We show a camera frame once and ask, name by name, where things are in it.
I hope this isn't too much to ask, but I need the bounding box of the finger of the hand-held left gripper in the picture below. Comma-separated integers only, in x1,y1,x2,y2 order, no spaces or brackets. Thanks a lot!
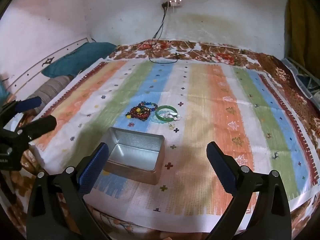
0,96,42,128
14,116,57,143

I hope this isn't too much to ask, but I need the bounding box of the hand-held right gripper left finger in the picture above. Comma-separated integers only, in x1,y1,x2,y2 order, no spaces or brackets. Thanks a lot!
26,142,113,240

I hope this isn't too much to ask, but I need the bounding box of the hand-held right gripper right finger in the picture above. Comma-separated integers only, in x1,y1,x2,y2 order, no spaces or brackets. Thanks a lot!
205,141,292,240

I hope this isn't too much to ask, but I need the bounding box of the silver metal tin box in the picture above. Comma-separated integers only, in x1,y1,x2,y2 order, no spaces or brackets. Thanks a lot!
103,127,165,185

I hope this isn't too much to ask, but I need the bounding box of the yellow and dark bead bracelet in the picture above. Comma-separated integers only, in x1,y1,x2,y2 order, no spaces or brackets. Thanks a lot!
125,106,143,119

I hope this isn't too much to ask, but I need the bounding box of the pale blue bead bracelet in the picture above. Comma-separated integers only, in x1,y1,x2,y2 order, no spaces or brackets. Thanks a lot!
156,113,181,125

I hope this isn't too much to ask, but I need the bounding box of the dark red bead bracelet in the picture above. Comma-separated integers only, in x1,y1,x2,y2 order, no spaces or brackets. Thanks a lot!
135,109,151,121

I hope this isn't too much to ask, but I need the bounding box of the green bangle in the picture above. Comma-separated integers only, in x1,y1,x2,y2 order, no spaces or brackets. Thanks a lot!
155,106,178,121

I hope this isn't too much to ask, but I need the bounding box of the grey striped pillow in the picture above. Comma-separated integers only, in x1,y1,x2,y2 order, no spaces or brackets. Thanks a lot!
26,76,74,117

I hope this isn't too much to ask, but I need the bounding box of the white headboard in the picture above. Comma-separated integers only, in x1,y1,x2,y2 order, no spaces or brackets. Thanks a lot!
0,37,97,98

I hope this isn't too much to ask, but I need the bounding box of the teal pillow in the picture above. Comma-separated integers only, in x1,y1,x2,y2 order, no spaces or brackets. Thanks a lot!
41,42,118,79

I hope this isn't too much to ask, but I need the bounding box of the striped colourful cloth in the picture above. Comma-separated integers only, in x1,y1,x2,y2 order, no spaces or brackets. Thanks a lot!
29,57,318,217

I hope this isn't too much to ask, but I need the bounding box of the brown floral blanket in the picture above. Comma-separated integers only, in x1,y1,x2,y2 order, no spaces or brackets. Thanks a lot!
0,39,320,240

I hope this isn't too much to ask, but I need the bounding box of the clear plastic bin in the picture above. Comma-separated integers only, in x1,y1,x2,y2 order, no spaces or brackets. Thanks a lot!
280,56,320,102

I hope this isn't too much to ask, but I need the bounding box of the yellow curtain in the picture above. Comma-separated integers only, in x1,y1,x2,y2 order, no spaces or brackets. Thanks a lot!
285,0,320,57

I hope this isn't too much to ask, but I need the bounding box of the white power strip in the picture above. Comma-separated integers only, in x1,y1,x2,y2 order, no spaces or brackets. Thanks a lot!
161,0,184,8

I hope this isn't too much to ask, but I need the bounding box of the black cable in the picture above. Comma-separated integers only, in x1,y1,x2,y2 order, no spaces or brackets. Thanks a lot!
148,4,200,64

